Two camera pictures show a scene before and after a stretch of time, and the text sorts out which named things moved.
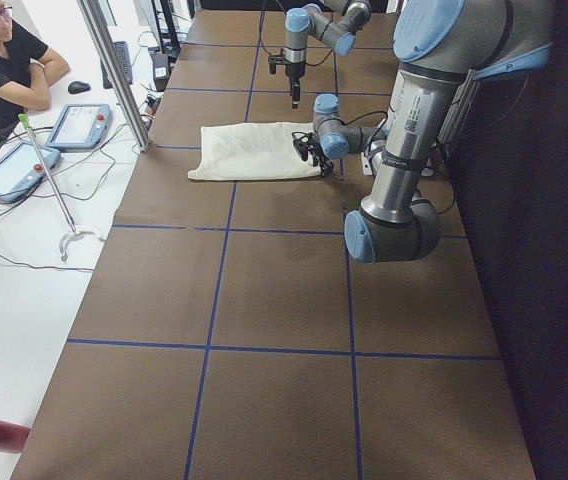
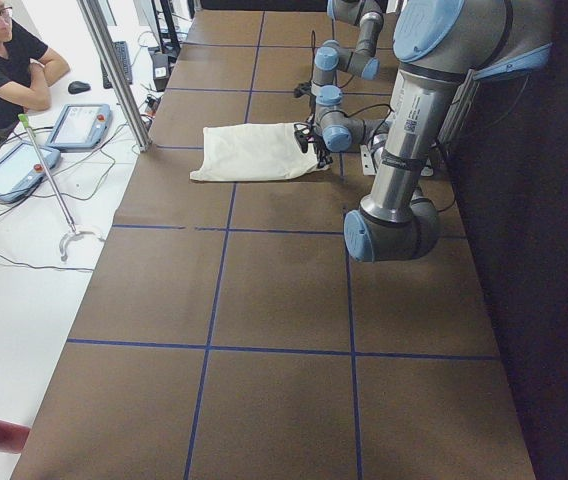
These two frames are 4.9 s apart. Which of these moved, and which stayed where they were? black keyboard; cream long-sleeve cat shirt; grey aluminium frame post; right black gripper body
Moved: right black gripper body
Stayed: grey aluminium frame post; black keyboard; cream long-sleeve cat shirt
